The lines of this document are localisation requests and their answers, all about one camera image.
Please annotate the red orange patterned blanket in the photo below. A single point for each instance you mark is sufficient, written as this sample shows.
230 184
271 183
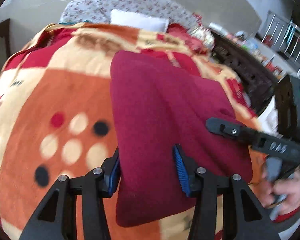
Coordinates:
56 115

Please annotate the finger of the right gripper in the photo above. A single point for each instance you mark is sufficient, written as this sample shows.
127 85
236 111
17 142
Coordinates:
255 137

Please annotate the red pink pillow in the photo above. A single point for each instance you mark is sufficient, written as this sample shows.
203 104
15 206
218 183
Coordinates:
199 38

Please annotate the clutter on headboard shelf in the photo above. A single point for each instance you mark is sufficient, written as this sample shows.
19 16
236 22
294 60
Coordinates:
262 53

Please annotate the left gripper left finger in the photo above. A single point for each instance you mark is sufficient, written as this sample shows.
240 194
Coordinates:
55 216

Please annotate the dark wooden side table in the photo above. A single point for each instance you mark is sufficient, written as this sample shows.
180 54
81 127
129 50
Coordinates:
1 40

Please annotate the floral quilt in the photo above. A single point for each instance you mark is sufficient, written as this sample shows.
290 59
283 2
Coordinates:
98 11

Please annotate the white pillow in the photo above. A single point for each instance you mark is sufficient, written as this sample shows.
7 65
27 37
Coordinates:
140 21

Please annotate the dark carved wooden headboard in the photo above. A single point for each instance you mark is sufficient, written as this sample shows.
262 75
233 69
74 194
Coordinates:
258 82

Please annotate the metal rack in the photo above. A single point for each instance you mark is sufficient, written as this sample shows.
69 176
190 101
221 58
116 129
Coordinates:
283 36

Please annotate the person's right hand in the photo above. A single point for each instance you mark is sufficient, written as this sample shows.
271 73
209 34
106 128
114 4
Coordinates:
285 193

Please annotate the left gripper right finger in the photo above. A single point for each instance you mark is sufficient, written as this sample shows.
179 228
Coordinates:
219 199

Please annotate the maroon fleece sweater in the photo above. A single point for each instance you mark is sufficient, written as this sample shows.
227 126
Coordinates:
155 106

